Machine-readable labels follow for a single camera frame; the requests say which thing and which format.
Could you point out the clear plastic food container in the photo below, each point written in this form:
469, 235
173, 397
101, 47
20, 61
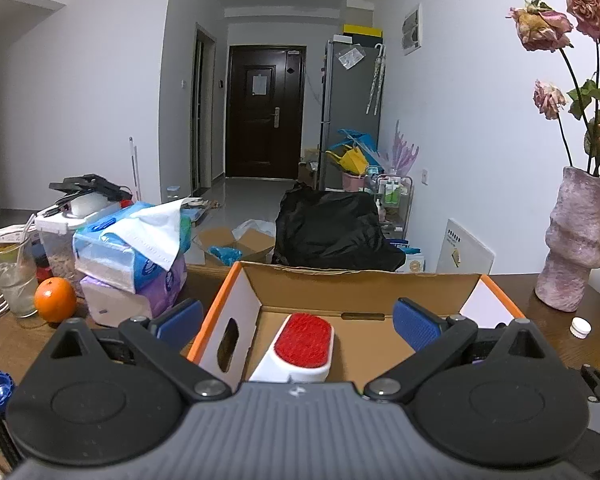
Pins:
55, 250

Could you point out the white red lint brush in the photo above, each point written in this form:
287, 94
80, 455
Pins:
302, 340

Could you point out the pink bucket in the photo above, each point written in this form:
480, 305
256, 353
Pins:
354, 181

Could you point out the grey fridge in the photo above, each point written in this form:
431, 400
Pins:
345, 105

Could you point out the pink feather decoration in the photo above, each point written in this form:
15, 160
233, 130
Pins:
402, 150

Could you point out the small white bottle cap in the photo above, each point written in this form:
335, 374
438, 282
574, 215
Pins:
580, 326

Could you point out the black folding stand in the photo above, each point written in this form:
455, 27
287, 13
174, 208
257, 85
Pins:
90, 185

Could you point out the white paper notice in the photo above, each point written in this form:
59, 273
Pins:
259, 85

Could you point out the black bag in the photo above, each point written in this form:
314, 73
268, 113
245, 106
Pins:
330, 230

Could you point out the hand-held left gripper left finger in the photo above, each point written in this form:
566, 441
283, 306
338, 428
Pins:
182, 321

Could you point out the trolley cart with bottles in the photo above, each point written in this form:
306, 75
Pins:
392, 195

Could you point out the clear glass cup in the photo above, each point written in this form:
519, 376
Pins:
12, 275

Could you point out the dark brown door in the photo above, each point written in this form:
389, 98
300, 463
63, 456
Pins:
262, 125

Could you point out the blue tissue pack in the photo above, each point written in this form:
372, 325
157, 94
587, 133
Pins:
130, 245

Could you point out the orange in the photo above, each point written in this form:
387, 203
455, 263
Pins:
55, 300

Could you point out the hanging folded umbrellas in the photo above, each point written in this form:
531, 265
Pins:
375, 80

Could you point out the purple tissue pack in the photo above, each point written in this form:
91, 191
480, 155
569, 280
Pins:
130, 305

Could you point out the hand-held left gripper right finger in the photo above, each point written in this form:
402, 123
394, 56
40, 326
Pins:
419, 327

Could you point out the pink ceramic vase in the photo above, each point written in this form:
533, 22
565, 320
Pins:
575, 240

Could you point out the white flat box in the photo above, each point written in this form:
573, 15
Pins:
467, 250

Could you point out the open brown cardboard box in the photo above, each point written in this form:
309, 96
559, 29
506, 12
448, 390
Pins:
220, 242

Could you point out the blue and yellow bags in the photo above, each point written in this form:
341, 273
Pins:
355, 155

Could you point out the yellow box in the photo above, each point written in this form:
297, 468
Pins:
362, 30

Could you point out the red cardboard box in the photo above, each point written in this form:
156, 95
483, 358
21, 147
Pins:
360, 285

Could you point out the dried pink roses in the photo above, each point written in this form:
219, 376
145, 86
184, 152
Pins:
540, 25

